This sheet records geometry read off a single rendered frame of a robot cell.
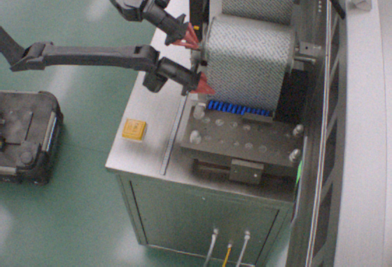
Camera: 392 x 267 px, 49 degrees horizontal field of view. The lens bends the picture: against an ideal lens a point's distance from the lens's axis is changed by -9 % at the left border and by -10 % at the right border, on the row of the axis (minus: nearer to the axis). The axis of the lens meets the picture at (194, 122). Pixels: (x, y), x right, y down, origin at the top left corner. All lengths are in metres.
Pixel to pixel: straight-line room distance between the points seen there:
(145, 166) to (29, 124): 1.15
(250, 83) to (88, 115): 1.56
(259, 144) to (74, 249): 1.32
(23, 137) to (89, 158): 0.42
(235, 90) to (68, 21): 2.14
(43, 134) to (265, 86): 1.44
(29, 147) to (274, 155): 1.42
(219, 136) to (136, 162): 0.31
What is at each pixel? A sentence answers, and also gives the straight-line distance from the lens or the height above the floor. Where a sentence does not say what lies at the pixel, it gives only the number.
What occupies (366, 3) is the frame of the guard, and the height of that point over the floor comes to 1.67.
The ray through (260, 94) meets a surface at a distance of 1.52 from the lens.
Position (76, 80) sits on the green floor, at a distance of 3.06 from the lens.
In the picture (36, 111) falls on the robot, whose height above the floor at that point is 0.24.
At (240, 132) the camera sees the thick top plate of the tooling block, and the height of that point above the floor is 1.03.
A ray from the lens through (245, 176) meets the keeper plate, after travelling 1.53.
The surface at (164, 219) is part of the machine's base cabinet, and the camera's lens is 1.93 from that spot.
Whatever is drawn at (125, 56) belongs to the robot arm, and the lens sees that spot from 1.47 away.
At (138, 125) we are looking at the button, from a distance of 1.66.
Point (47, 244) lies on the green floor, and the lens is 2.55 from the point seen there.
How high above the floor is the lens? 2.30
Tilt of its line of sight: 56 degrees down
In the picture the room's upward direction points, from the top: straight up
